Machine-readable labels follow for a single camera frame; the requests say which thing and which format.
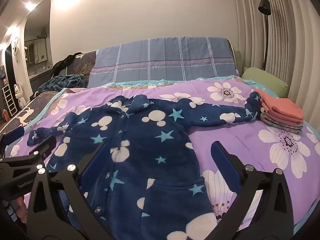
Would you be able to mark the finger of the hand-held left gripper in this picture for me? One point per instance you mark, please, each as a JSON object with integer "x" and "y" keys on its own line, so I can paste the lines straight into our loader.
{"x": 15, "y": 133}
{"x": 37, "y": 146}

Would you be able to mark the teal fleece blanket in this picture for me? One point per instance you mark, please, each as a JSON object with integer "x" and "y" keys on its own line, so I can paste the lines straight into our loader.
{"x": 62, "y": 82}

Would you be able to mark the grey patterned folded garment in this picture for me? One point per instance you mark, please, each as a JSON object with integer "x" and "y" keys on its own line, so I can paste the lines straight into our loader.
{"x": 282, "y": 128}

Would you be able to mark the pink folded garment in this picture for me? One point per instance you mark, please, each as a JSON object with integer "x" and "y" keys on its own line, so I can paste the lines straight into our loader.
{"x": 282, "y": 110}

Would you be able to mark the black clothing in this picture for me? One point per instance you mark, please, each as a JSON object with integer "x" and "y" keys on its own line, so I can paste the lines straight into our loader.
{"x": 65, "y": 62}

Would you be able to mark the black wall panel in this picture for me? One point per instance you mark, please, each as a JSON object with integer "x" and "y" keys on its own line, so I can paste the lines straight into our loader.
{"x": 8, "y": 62}

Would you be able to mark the white bear wall clock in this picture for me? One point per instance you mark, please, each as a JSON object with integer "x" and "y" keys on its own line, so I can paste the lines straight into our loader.
{"x": 15, "y": 50}

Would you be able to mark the white cat figurine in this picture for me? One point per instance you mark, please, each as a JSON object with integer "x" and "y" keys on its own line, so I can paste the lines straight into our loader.
{"x": 19, "y": 95}

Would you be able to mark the white ladder rack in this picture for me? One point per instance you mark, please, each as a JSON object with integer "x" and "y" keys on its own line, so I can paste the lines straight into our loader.
{"x": 10, "y": 102}

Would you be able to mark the brown patterned bedspread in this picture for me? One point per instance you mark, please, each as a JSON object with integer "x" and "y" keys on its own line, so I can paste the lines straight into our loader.
{"x": 37, "y": 102}

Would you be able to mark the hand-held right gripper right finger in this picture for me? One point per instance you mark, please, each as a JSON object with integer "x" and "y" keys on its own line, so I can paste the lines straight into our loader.
{"x": 225, "y": 165}

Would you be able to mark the blue star fleece onesie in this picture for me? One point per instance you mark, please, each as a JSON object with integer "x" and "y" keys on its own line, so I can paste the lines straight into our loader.
{"x": 155, "y": 155}

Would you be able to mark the cream curtain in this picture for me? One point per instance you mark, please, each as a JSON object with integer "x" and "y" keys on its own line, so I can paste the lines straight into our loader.
{"x": 287, "y": 42}

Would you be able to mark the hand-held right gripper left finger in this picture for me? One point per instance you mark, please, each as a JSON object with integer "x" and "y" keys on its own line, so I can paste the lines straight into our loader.
{"x": 96, "y": 165}

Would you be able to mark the blue plaid bedding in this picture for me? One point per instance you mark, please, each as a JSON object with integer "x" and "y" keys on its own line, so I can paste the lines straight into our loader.
{"x": 162, "y": 62}

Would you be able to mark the black floor lamp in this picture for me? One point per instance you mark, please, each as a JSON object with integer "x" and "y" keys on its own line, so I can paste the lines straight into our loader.
{"x": 264, "y": 7}

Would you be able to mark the purple floral blanket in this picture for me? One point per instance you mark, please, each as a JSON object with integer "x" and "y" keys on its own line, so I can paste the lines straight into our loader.
{"x": 225, "y": 132}

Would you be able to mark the green pillow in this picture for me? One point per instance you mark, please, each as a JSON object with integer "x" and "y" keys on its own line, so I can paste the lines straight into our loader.
{"x": 265, "y": 82}

